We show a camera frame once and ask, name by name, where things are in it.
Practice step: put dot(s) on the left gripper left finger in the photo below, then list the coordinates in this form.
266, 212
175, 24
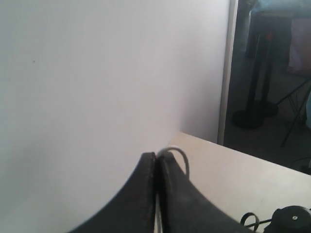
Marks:
132, 209

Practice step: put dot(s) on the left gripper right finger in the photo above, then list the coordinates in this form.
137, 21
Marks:
183, 208

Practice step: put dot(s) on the black tripod stand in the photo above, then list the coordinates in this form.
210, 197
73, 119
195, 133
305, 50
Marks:
297, 109

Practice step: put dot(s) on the black stanchion post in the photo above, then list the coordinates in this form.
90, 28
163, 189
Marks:
252, 117

